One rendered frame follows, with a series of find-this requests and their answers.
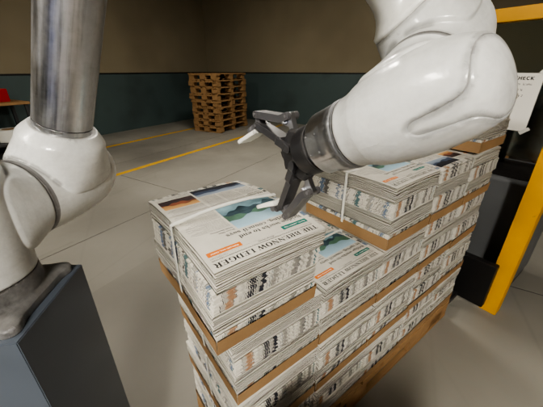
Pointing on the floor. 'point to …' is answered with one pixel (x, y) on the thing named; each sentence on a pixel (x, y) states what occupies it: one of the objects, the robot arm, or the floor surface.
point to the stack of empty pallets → (218, 101)
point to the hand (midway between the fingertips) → (255, 172)
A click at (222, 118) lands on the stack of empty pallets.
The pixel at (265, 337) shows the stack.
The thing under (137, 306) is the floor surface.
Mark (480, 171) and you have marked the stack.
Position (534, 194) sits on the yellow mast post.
